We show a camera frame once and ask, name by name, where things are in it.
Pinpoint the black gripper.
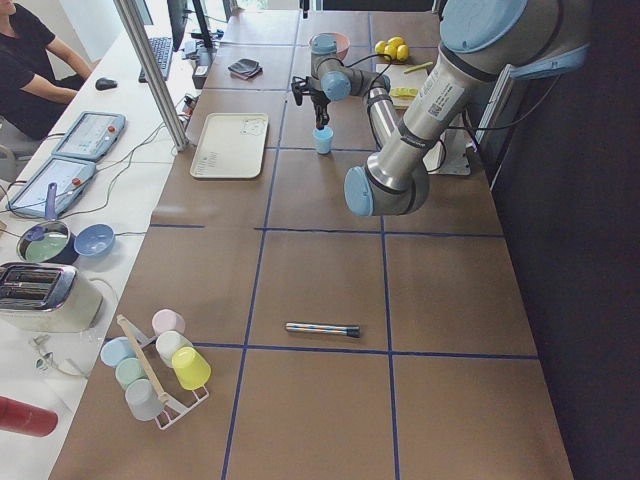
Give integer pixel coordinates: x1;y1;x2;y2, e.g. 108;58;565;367
304;78;331;130

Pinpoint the steel muddler black tip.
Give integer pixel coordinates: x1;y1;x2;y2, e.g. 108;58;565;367
285;322;361;338

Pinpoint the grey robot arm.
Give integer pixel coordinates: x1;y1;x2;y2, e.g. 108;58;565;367
291;1;593;216

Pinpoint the light blue plastic cup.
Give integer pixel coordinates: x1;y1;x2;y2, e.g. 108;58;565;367
313;126;334;155

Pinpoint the cream cup in rack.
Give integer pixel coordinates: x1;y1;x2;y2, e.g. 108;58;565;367
155;330;193;369

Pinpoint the yellow cup in rack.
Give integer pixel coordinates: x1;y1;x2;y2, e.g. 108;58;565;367
171;346;212;391

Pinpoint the blue cup in rack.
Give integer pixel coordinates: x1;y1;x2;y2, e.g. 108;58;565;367
100;336;136;368

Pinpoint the green cup in rack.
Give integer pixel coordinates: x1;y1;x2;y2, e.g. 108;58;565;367
115;357;147;390

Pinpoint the grey cup in rack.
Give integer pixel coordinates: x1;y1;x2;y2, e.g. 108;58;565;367
125;378;164;421

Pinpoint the pink bowl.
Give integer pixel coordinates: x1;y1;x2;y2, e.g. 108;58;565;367
309;32;350;60

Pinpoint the folded grey cloth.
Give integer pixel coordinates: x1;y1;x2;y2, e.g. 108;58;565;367
228;58;263;80

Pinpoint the whole yellow lemon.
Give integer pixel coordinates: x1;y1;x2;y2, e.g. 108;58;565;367
387;36;405;47
375;41;387;54
382;45;397;62
396;44;410;62

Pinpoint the cream bear serving tray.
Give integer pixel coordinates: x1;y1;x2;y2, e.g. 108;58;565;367
190;113;269;180

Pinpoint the yellow-green plastic knife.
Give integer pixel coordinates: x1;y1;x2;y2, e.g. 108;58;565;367
403;61;434;75

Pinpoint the black keyboard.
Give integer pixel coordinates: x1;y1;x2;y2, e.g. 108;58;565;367
148;37;174;80

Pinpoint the black computer mouse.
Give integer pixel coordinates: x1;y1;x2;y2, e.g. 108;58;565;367
95;77;118;91

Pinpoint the teach pendant tablet far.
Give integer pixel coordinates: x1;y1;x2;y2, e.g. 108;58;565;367
52;111;126;162

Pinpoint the teach pendant tablet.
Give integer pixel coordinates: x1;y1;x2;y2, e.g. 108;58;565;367
8;156;96;220
52;111;126;162

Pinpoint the pink object in rack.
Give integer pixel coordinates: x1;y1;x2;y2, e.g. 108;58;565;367
151;309;186;336

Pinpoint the teach pendant tablet near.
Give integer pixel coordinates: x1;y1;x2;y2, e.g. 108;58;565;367
8;156;96;220

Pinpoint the blue bowl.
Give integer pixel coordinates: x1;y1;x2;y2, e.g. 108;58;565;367
74;224;115;258

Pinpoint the seated person black shirt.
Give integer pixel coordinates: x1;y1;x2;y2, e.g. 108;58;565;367
1;1;93;140

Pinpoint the cream toaster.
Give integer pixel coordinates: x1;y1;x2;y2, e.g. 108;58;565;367
1;262;103;333

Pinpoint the red bottle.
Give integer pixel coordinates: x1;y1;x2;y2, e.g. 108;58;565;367
0;396;58;438

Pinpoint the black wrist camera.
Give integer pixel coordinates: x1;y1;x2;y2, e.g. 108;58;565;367
291;76;309;106

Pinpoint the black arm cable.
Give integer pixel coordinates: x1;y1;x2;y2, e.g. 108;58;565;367
344;53;396;71

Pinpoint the aluminium frame post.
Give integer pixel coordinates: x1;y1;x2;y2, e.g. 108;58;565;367
114;0;189;152

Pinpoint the saucepan with blue handle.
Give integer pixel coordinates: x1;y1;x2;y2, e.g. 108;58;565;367
17;182;79;265

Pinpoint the wooden rack handle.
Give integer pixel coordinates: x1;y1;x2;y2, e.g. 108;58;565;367
116;314;169;404

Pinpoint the white wire rack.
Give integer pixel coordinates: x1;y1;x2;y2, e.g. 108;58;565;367
119;329;210;432

